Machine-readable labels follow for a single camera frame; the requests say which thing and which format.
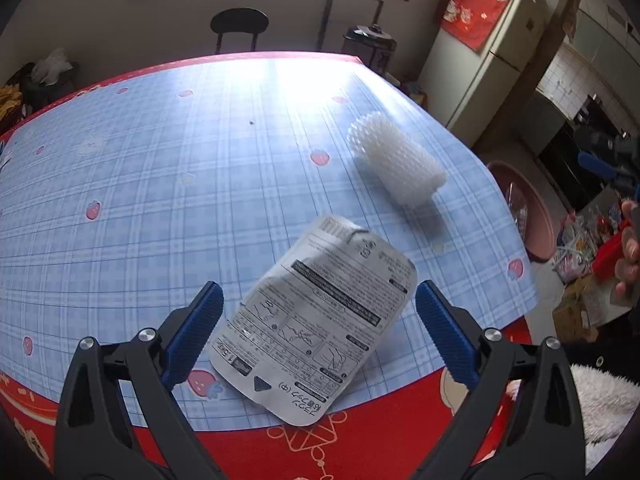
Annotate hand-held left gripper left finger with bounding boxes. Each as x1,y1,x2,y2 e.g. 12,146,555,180
54,281,226,480

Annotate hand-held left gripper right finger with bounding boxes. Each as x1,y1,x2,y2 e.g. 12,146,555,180
414,280,587,480

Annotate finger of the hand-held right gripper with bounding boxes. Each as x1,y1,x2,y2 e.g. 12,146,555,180
578,151,627,182

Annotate pink plastic basin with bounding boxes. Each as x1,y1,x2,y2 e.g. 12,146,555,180
485,160,557,264

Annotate white printed pouch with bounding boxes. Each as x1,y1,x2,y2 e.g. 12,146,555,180
209,213,419,427

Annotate white foam net sleeve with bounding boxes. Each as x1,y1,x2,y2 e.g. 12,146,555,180
346,112,447,210

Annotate person's right hand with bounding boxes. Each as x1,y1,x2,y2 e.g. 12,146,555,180
614,200,640,307

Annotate black kitchen stove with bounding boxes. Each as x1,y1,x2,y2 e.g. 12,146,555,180
537,94,631,211

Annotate pile of snack packets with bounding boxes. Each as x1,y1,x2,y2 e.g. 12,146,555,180
550,200,631,286

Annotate grey kitchen cabinets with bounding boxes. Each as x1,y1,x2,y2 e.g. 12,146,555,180
575,0,640,61

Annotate cardboard box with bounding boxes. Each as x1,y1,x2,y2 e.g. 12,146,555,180
552,275,621,344

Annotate cream refrigerator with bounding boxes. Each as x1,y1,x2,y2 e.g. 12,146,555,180
417,0,548,133

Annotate white fleece garment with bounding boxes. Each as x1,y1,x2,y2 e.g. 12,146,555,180
570,362,640,468

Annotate red printed cloth cover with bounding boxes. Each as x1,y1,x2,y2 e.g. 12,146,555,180
441,0,518,52

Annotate colourful cartons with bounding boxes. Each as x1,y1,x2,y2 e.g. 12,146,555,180
385,72,429,111

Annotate steel pressure cooker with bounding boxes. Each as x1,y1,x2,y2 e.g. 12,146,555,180
342,23,397,73

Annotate grey round stool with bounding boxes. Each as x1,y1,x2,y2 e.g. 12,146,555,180
22,62,81,111

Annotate yellow clothes pile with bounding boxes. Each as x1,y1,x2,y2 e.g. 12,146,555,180
0,85,26,133

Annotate crumpled white bag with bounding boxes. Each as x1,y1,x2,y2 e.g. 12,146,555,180
31,48,69,86

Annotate black metal rack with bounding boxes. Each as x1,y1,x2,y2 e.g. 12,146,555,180
317,0,386,53

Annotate black round chair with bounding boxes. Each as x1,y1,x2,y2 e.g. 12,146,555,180
210,7,270,56

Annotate wooden door frame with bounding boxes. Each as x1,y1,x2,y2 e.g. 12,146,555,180
492,0,591,145

